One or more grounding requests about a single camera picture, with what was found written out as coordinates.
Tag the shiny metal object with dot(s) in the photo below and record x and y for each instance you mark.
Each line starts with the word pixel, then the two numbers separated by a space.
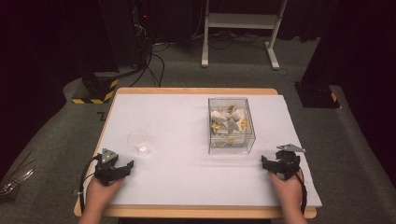
pixel 15 183

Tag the pile of tea bags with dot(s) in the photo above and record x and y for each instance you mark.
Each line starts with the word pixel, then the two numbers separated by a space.
pixel 229 123

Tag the white metal stand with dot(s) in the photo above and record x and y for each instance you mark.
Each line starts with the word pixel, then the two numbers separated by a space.
pixel 239 21

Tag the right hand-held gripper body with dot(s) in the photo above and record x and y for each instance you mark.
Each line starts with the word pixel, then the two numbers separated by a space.
pixel 286 163

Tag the white table mat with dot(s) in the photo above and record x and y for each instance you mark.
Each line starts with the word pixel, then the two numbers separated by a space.
pixel 180 174

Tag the black computer tower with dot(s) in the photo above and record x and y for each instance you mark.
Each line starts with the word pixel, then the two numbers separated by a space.
pixel 127 31

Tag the wooden table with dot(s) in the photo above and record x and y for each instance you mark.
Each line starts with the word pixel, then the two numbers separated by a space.
pixel 193 212

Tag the person's right hand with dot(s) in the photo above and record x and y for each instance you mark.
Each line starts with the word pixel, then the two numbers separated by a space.
pixel 286 193

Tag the clear plastic box casing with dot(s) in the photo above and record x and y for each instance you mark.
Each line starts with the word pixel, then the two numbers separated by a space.
pixel 232 101

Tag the person's left hand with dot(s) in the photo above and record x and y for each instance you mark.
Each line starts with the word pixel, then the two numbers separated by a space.
pixel 99 196

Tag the clear plastic cup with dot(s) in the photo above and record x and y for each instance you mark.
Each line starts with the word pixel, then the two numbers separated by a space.
pixel 138 140

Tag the black yellow striped stand base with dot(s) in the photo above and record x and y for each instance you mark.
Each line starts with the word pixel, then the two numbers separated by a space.
pixel 99 90

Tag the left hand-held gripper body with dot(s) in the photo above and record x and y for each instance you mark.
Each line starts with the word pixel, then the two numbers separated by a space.
pixel 106 172

